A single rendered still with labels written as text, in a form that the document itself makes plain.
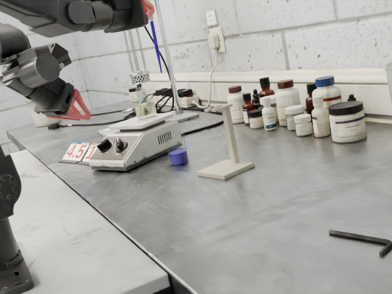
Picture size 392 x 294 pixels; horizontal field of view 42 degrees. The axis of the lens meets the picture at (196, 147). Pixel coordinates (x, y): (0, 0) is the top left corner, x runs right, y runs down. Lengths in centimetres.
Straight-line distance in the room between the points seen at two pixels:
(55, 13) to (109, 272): 40
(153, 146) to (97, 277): 57
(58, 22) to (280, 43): 79
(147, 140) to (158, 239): 47
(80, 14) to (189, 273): 46
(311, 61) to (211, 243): 80
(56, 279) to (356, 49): 86
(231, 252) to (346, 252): 14
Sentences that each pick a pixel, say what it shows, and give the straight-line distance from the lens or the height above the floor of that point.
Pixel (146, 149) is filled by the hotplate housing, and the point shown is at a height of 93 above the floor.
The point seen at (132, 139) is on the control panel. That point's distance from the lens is 116.
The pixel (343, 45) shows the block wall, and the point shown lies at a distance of 128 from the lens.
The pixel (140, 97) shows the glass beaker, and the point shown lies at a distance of 120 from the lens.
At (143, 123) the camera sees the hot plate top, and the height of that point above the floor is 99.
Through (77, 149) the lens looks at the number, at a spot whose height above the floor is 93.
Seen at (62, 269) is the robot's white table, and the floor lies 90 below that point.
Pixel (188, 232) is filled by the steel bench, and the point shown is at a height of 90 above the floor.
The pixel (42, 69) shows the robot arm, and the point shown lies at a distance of 103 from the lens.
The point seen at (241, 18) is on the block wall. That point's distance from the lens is 162.
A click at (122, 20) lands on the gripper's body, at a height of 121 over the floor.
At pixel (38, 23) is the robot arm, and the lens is 85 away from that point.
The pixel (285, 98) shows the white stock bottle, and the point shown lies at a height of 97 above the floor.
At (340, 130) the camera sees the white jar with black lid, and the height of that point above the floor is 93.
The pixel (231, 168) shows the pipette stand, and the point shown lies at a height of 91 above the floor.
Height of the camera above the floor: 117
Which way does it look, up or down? 13 degrees down
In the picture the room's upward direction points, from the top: 11 degrees counter-clockwise
